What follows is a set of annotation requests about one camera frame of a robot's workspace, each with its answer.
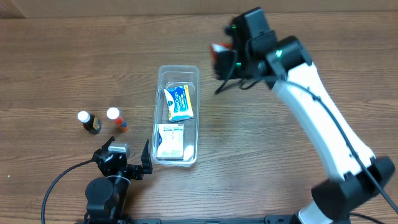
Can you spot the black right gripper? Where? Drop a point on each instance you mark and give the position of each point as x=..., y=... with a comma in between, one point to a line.
x=222, y=64

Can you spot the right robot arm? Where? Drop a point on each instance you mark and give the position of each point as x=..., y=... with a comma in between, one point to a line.
x=354, y=173

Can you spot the orange tube white cap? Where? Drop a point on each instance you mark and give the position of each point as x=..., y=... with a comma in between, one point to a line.
x=115, y=115

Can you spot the dark bottle white cap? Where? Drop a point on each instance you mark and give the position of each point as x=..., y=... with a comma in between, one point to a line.
x=90, y=122

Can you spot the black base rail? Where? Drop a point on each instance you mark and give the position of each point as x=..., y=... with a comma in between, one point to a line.
x=205, y=221

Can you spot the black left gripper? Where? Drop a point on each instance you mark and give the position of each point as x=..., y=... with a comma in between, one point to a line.
x=130, y=169

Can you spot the red medicine box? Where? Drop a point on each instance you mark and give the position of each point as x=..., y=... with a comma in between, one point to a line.
x=217, y=48

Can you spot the clear plastic container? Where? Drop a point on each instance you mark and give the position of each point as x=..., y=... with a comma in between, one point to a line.
x=171, y=76

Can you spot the white medicine box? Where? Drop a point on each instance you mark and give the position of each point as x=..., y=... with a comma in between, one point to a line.
x=170, y=142

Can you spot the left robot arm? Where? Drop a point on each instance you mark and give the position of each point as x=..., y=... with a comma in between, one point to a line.
x=106, y=195

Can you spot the blue VapoDrops box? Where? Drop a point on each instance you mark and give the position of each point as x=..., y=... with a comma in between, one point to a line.
x=179, y=103

